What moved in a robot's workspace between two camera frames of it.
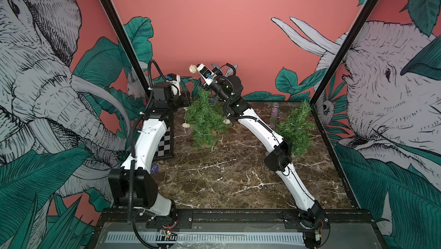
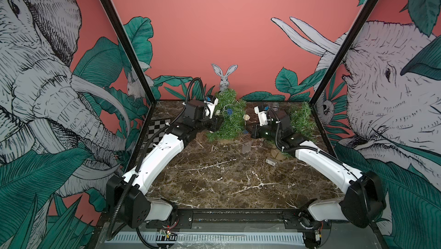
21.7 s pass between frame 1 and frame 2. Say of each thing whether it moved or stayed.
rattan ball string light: moved
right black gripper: moved
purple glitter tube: stayed
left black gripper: moved
